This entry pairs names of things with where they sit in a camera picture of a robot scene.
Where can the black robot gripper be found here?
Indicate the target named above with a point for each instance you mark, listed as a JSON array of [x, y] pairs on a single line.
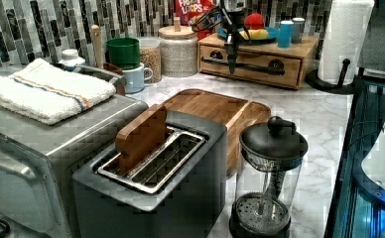
[[229, 14]]

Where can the wooden drawer with black handle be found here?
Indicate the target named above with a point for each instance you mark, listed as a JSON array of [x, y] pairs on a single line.
[[273, 70]]

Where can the wooden drawer cabinet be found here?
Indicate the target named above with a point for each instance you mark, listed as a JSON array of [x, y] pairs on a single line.
[[305, 51]]

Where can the blue plate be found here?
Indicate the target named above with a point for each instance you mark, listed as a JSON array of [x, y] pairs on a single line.
[[273, 35]]

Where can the red plush apple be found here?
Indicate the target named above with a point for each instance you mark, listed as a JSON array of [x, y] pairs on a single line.
[[254, 21]]

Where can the yellow plush banana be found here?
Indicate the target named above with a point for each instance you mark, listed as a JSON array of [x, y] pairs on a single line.
[[259, 34]]

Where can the red Froot Loops box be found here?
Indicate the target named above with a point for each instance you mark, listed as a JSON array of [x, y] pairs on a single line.
[[186, 12]]

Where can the blue can with white lid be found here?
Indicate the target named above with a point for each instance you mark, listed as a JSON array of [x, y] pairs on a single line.
[[285, 34]]

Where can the glass jar with wooden lid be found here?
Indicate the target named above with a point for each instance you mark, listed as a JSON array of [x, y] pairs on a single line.
[[178, 50]]

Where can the grey can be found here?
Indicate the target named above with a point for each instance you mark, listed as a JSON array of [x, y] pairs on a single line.
[[298, 29]]

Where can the glass jar with clear lid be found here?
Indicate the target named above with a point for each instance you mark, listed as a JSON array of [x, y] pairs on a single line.
[[151, 57]]

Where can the wooden serving tray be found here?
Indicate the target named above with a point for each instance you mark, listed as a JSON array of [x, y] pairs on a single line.
[[235, 113]]

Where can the green plastic cup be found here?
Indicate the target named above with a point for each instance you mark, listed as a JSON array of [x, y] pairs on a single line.
[[124, 52]]

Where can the light blue mug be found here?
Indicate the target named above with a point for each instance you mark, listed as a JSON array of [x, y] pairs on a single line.
[[135, 78]]

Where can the paper towel roll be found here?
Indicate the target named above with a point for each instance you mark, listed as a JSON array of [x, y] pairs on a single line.
[[343, 39]]

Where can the brown utensil holder tray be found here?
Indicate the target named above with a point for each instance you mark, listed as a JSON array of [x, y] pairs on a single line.
[[119, 82]]

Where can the wooden rolling pin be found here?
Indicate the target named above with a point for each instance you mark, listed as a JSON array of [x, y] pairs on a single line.
[[97, 44]]

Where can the black glass french press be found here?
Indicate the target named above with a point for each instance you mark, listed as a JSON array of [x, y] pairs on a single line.
[[270, 159]]

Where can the wooden toast slice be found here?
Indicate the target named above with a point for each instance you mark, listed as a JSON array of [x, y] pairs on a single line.
[[141, 137]]

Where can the white-lidded blue bottle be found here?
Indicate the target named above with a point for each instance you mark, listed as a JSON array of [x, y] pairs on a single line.
[[70, 59]]

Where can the silver two-slot toaster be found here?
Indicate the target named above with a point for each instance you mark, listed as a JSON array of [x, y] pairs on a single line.
[[178, 191]]

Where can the white striped towel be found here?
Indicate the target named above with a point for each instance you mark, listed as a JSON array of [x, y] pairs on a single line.
[[49, 94]]

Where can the stainless toaster oven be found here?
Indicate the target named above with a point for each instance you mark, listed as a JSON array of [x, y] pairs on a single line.
[[37, 162]]

